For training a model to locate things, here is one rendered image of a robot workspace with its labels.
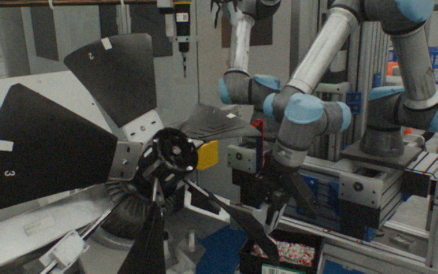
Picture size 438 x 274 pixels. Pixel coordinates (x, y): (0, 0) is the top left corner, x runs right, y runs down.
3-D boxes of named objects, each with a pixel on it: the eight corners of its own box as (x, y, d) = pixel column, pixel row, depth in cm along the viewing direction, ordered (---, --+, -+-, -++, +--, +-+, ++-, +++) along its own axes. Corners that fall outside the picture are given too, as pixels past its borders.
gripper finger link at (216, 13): (222, 28, 150) (229, 4, 146) (213, 28, 146) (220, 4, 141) (216, 25, 152) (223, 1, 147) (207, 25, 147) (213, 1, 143)
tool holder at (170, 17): (157, 42, 87) (155, -4, 85) (162, 40, 94) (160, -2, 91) (197, 42, 87) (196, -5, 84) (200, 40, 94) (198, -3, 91)
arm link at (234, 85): (250, 98, 161) (259, -12, 177) (215, 98, 164) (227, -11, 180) (253, 109, 172) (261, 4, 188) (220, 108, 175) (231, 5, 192)
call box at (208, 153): (169, 165, 149) (168, 139, 146) (187, 158, 157) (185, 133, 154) (202, 174, 140) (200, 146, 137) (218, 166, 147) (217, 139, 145)
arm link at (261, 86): (280, 109, 162) (280, 77, 158) (248, 109, 165) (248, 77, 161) (281, 103, 173) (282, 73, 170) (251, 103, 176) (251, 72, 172)
